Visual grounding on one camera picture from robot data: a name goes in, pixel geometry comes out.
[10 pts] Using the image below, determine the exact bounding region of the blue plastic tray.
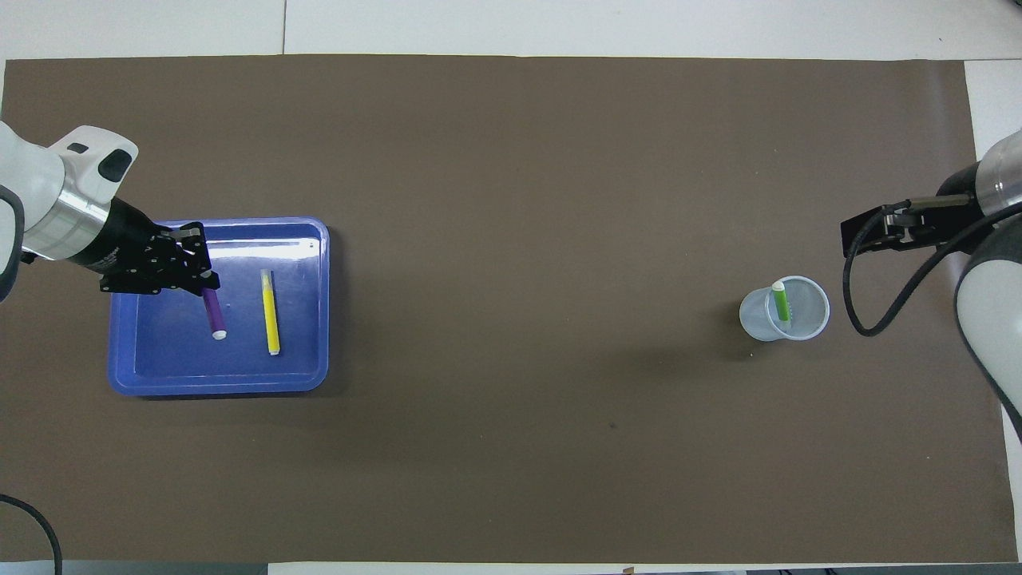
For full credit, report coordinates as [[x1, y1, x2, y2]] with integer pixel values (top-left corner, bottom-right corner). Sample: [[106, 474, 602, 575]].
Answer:
[[108, 216, 331, 398]]

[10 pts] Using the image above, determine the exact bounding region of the purple highlighter pen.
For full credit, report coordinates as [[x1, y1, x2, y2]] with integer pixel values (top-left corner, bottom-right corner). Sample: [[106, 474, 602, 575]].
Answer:
[[202, 287, 229, 342]]

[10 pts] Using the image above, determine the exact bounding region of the yellow highlighter pen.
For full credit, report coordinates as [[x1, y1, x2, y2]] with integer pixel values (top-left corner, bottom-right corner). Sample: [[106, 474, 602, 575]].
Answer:
[[260, 269, 282, 356]]

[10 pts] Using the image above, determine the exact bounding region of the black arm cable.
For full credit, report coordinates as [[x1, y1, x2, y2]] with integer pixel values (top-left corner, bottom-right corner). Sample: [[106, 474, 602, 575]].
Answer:
[[842, 198, 1022, 339], [0, 494, 64, 575]]

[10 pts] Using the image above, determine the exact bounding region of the brown table mat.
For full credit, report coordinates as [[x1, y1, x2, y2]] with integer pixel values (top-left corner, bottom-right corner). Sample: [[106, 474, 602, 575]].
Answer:
[[0, 54, 1019, 564]]

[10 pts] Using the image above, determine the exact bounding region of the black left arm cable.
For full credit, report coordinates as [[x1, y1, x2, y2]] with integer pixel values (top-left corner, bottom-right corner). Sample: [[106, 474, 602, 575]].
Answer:
[[0, 494, 64, 575]]

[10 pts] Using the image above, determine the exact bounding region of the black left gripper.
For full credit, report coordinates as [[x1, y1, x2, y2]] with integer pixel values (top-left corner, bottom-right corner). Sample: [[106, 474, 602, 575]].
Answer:
[[76, 197, 223, 299]]

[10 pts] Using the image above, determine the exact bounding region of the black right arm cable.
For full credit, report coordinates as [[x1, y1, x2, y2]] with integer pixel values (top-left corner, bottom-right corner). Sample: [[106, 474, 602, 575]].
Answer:
[[842, 198, 1022, 339]]

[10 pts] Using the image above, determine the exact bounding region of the clear plastic cup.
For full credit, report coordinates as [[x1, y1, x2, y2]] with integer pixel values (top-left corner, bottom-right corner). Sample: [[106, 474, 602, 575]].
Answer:
[[739, 276, 831, 343]]

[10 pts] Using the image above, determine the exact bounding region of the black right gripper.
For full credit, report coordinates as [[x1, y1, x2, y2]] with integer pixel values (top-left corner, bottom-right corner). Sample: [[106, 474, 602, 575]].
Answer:
[[840, 171, 988, 259]]

